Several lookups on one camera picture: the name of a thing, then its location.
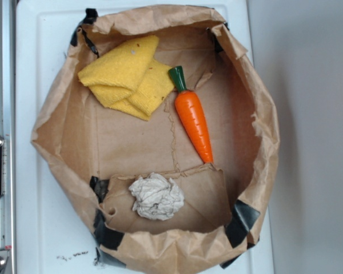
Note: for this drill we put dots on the yellow cloth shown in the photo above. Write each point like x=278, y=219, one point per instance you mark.
x=129, y=79

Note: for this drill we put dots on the orange toy carrot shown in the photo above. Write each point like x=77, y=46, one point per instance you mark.
x=191, y=114

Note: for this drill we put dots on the crumpled white paper ball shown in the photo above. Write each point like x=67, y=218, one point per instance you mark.
x=156, y=197

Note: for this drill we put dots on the brown paper bag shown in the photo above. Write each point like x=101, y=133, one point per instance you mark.
x=95, y=166

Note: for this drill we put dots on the metal rail frame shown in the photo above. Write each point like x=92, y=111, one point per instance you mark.
x=7, y=106

